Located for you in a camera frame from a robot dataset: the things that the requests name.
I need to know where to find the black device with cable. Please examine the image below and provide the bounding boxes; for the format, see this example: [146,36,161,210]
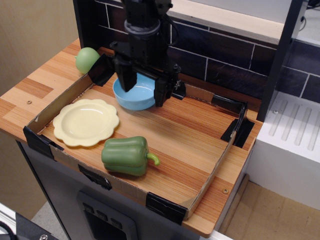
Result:
[0,212,59,240]

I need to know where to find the black vertical post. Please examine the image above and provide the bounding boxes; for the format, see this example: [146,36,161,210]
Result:
[256,0,308,122]

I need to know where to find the cardboard fence with black tape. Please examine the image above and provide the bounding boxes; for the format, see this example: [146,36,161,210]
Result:
[23,53,256,226]

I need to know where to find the white toy sink drainboard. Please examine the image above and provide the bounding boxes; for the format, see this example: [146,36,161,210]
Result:
[247,92,320,210]

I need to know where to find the light blue bowl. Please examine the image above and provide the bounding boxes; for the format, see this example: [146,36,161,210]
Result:
[113,73,155,111]

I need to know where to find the light green round toy fruit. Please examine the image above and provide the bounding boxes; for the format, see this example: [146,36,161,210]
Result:
[75,47,100,74]

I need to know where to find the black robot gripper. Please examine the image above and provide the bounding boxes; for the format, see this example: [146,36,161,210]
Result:
[110,21,186,107]

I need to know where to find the pale yellow scalloped plate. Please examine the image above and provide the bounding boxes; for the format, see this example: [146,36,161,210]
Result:
[52,99,120,147]

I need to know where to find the grey toy oven panel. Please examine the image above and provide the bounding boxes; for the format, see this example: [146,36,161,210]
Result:
[76,191,138,240]

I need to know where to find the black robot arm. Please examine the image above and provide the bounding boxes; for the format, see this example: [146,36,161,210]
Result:
[110,0,181,107]

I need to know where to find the green toy bell pepper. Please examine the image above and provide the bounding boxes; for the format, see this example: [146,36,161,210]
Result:
[101,136,160,177]

